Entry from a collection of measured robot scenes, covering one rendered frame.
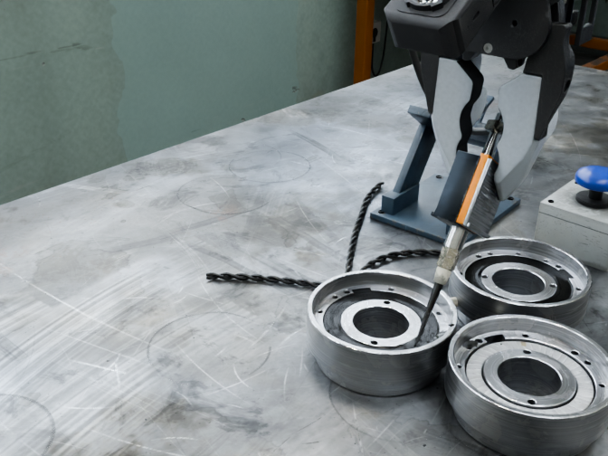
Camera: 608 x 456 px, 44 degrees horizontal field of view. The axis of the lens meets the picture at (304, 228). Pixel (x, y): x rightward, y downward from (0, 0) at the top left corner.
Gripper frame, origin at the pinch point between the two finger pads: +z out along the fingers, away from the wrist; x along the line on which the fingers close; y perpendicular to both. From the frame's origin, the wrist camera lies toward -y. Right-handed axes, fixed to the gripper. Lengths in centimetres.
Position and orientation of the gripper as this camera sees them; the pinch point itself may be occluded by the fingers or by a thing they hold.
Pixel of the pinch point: (477, 178)
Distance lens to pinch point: 52.4
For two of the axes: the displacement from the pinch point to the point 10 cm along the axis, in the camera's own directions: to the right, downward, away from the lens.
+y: 6.3, -3.6, 6.9
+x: -7.8, -3.0, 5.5
